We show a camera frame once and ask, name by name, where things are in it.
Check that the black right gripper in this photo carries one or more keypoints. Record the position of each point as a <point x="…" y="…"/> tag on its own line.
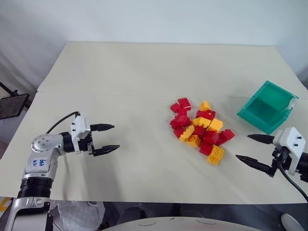
<point x="282" y="158"/>

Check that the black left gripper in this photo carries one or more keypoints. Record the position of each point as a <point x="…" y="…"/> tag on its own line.
<point x="84" y="145"/>

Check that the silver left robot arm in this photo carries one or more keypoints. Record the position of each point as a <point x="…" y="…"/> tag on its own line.
<point x="41" y="166"/>

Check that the green plastic box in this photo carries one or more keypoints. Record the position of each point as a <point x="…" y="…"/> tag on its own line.
<point x="264" y="113"/>

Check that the red toy block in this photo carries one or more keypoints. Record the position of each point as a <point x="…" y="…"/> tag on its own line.
<point x="184" y="103"/>
<point x="198" y="130"/>
<point x="175" y="107"/>
<point x="206" y="148"/>
<point x="210" y="136"/>
<point x="226" y="136"/>
<point x="204" y="114"/>
<point x="178" y="132"/>
<point x="180" y="121"/>
<point x="182" y="112"/>

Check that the yellow plastic toy brick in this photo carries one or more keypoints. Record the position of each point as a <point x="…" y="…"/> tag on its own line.
<point x="186" y="133"/>

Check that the grey rounded foot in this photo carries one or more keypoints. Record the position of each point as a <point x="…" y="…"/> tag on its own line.
<point x="292" y="222"/>

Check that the clear plastic wrap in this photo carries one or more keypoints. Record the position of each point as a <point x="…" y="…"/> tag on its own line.
<point x="77" y="215"/>

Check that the black metal stand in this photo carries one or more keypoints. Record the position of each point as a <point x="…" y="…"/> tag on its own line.
<point x="12" y="104"/>

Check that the pale rounded robot body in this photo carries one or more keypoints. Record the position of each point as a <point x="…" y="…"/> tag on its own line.
<point x="178" y="223"/>

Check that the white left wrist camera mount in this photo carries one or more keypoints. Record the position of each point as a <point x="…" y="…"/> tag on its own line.
<point x="80" y="127"/>

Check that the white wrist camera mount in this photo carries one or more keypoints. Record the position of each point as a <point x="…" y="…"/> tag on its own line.
<point x="80" y="127"/>
<point x="288" y="142"/>

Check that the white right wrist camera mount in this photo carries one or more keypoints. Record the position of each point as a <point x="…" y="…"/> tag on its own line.
<point x="288" y="142"/>

